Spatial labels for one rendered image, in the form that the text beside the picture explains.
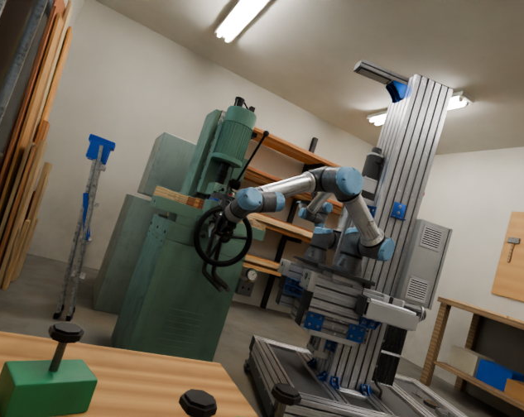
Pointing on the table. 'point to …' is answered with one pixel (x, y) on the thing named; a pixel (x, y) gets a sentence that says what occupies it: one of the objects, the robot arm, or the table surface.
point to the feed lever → (247, 165)
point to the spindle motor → (234, 136)
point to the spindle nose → (222, 172)
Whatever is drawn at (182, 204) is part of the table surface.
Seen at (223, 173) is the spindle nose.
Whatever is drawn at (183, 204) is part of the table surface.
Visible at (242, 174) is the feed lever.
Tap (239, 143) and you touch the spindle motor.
